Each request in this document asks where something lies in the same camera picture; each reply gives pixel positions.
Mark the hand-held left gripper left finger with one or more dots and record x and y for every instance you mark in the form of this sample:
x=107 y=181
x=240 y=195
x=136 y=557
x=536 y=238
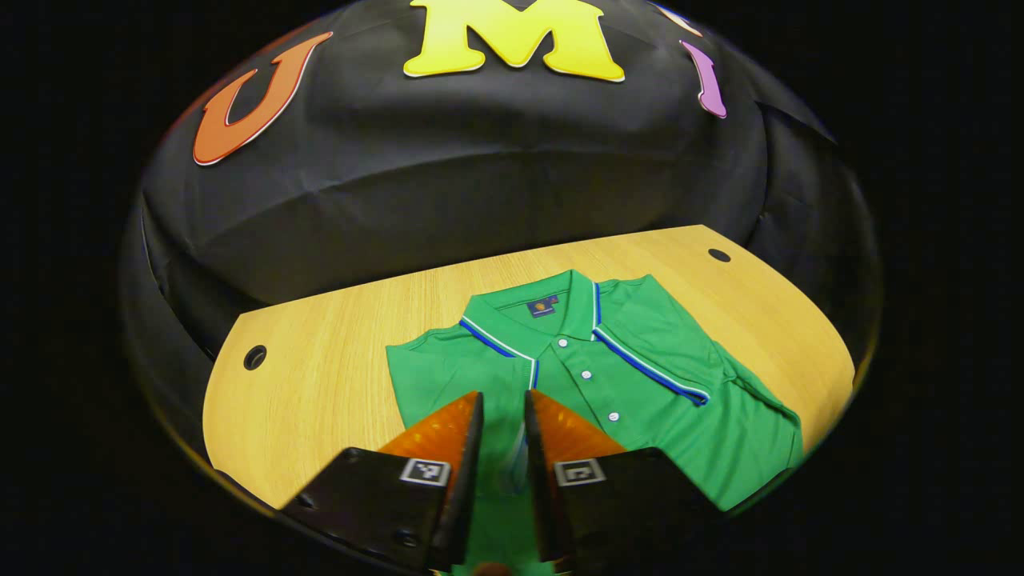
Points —
x=468 y=480

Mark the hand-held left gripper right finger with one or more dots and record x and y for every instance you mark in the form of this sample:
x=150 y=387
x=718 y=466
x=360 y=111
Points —
x=538 y=480

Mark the green T-shirt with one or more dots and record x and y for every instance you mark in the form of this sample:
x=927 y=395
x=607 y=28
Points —
x=656 y=400

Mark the black table grommet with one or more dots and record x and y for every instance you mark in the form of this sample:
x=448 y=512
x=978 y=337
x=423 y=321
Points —
x=719 y=255
x=254 y=357

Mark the black backdrop cloth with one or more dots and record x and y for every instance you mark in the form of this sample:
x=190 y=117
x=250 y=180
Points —
x=480 y=176

